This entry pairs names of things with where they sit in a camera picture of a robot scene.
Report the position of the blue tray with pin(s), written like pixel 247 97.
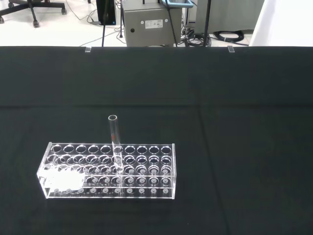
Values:
pixel 178 3

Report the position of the grey metal control cabinet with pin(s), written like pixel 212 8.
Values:
pixel 146 34

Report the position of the black office chair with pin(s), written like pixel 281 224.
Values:
pixel 33 12

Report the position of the black bench cloth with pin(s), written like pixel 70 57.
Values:
pixel 220 147

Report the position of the black computer tower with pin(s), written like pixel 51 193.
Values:
pixel 111 12

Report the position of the black stand pole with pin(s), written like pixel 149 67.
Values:
pixel 207 24

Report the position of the clear glass test tube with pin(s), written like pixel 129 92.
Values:
pixel 114 132

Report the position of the white curtain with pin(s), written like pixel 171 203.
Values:
pixel 281 22

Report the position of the clear cloth clip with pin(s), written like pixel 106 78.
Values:
pixel 230 49
pixel 88 49

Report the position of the clear plastic test tube rack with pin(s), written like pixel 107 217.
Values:
pixel 137 181

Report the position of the black tripod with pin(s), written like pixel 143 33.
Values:
pixel 104 29

